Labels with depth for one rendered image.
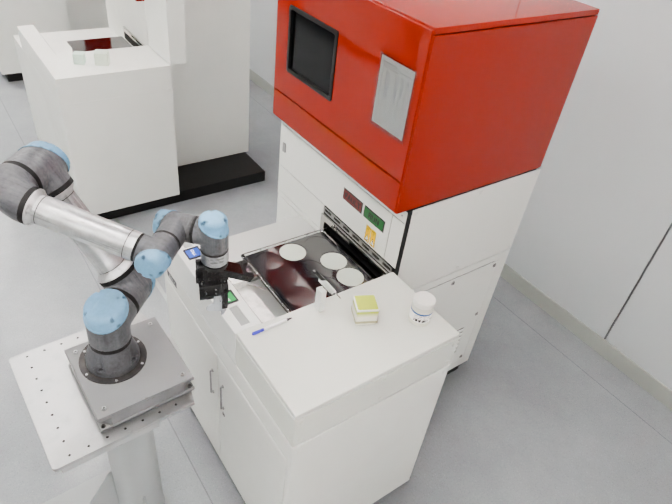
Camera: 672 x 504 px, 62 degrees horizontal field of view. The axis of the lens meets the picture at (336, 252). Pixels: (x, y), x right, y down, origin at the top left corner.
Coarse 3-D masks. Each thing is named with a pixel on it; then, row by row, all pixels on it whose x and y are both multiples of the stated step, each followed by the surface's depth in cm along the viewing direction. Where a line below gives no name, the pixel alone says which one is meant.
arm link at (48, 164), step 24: (48, 144) 147; (24, 168) 138; (48, 168) 143; (48, 192) 145; (72, 192) 151; (72, 240) 155; (96, 264) 159; (120, 264) 161; (120, 288) 160; (144, 288) 166
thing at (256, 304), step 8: (240, 288) 199; (248, 288) 199; (248, 296) 196; (256, 296) 196; (248, 304) 193; (256, 304) 193; (264, 304) 194; (256, 312) 190; (264, 312) 191; (264, 320) 188
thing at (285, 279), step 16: (304, 240) 221; (320, 240) 222; (256, 256) 210; (272, 256) 211; (320, 256) 214; (272, 272) 204; (288, 272) 205; (304, 272) 206; (320, 272) 207; (336, 272) 208; (272, 288) 198; (288, 288) 198; (304, 288) 200; (336, 288) 201; (288, 304) 192; (304, 304) 193
